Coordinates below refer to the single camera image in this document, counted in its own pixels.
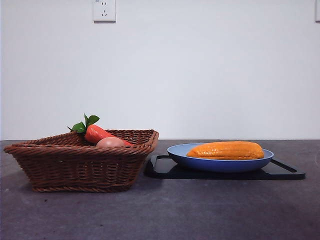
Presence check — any orange corn cob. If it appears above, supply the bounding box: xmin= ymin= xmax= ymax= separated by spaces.
xmin=186 ymin=141 xmax=265 ymax=161

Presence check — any blue plate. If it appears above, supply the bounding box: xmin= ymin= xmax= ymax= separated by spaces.
xmin=166 ymin=142 xmax=275 ymax=174

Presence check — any brown wicker basket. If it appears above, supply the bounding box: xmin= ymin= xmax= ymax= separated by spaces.
xmin=3 ymin=128 xmax=160 ymax=193

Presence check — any black flat board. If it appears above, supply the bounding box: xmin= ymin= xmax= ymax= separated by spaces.
xmin=145 ymin=154 xmax=307 ymax=180

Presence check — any brown egg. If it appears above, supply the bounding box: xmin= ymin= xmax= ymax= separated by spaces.
xmin=96 ymin=136 xmax=125 ymax=148

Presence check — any orange carrot with green leaves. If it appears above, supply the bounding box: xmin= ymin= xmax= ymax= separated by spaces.
xmin=66 ymin=113 xmax=133 ymax=147

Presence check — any white wall socket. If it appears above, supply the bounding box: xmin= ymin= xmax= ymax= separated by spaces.
xmin=93 ymin=0 xmax=117 ymax=24

